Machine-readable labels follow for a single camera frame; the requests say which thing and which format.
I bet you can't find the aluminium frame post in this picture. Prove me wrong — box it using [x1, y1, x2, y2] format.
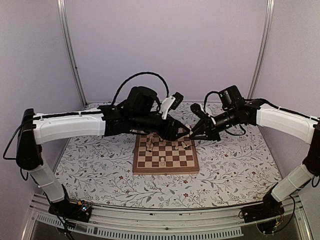
[56, 0, 88, 107]
[247, 0, 275, 99]

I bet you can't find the left aluminium frame post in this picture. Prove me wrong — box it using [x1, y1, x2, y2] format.
[56, 0, 88, 107]

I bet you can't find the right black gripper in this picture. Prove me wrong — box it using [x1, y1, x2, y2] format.
[189, 107, 239, 142]

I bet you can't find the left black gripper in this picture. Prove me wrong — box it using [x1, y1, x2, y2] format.
[132, 113, 192, 142]

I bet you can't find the wooden chess board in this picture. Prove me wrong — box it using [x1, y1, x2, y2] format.
[132, 133, 200, 175]

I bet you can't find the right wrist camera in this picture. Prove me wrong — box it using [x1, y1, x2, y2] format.
[190, 103, 207, 119]

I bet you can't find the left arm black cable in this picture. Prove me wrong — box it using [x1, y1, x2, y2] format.
[111, 71, 170, 106]

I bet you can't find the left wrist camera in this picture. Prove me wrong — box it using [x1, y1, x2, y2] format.
[159, 92, 184, 120]

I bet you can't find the right aluminium frame post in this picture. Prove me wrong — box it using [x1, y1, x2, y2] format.
[247, 0, 275, 99]

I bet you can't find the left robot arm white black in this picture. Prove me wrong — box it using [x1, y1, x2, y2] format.
[13, 86, 190, 217]

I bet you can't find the light wooden king piece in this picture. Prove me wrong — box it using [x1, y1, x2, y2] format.
[159, 157, 166, 167]

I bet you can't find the aluminium front rail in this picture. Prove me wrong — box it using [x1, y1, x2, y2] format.
[21, 194, 313, 240]

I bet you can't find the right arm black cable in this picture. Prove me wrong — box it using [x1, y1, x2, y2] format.
[203, 90, 223, 113]

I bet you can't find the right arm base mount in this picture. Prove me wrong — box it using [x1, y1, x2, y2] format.
[238, 193, 285, 235]

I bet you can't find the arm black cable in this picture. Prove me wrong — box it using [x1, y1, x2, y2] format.
[203, 90, 223, 113]
[111, 71, 170, 106]

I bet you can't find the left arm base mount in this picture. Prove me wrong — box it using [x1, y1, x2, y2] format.
[46, 195, 92, 223]

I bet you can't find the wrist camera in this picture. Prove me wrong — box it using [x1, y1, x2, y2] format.
[190, 103, 207, 119]
[159, 92, 184, 120]

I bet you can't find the lying light bishop piece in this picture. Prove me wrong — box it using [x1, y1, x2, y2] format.
[181, 141, 190, 149]

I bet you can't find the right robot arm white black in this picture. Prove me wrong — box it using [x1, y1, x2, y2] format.
[190, 85, 320, 218]

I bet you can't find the floral patterned table mat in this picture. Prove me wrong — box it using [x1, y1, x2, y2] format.
[44, 101, 285, 210]

